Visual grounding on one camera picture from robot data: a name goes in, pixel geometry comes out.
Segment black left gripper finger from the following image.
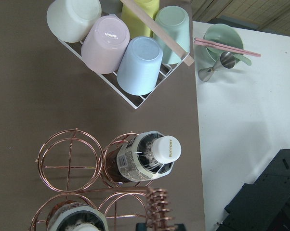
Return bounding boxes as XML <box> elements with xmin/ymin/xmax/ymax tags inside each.
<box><xmin>135</xmin><ymin>223</ymin><xmax>185</xmax><ymax>231</ymax></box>

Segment copper wire bottle basket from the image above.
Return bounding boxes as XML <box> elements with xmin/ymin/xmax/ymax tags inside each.
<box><xmin>29</xmin><ymin>129</ymin><xmax>178</xmax><ymax>231</ymax></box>

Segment tea bottle far one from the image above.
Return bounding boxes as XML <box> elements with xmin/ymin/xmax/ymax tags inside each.
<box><xmin>47</xmin><ymin>200</ymin><xmax>109</xmax><ymax>231</ymax></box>

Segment tea bottle dark label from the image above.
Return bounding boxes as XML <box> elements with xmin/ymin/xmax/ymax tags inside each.
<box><xmin>105</xmin><ymin>131</ymin><xmax>182</xmax><ymax>185</ymax></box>

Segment blue plastic cup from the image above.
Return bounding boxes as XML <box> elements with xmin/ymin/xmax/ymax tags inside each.
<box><xmin>117</xmin><ymin>37</ymin><xmax>163</xmax><ymax>96</ymax></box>

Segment green bowl with utensils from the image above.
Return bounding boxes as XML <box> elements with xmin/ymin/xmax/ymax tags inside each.
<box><xmin>202</xmin><ymin>24</ymin><xmax>252</xmax><ymax>67</ymax></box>

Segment pink plastic cup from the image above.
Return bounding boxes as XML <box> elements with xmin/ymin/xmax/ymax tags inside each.
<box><xmin>81</xmin><ymin>14</ymin><xmax>130</xmax><ymax>74</ymax></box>

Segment steel jigger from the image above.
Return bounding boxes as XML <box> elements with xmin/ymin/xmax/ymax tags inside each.
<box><xmin>198</xmin><ymin>51</ymin><xmax>236</xmax><ymax>82</ymax></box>

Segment pink chopsticks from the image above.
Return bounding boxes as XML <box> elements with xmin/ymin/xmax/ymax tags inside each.
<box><xmin>194</xmin><ymin>38</ymin><xmax>261</xmax><ymax>57</ymax></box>

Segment yellow plastic cup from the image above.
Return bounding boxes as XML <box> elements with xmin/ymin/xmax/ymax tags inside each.
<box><xmin>121</xmin><ymin>0</ymin><xmax>160</xmax><ymax>38</ymax></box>

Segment mint green plastic cup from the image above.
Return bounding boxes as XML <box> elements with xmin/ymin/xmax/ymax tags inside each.
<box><xmin>153</xmin><ymin>6</ymin><xmax>190</xmax><ymax>64</ymax></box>

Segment white plastic cup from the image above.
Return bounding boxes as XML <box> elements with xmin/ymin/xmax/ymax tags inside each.
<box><xmin>46</xmin><ymin>0</ymin><xmax>102</xmax><ymax>43</ymax></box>

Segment grey plastic cup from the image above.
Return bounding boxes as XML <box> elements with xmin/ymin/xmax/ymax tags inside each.
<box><xmin>100</xmin><ymin>0</ymin><xmax>123</xmax><ymax>14</ymax></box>

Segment white wire cup rack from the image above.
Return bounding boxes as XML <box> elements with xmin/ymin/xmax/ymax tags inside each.
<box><xmin>59</xmin><ymin>0</ymin><xmax>196</xmax><ymax>110</ymax></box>

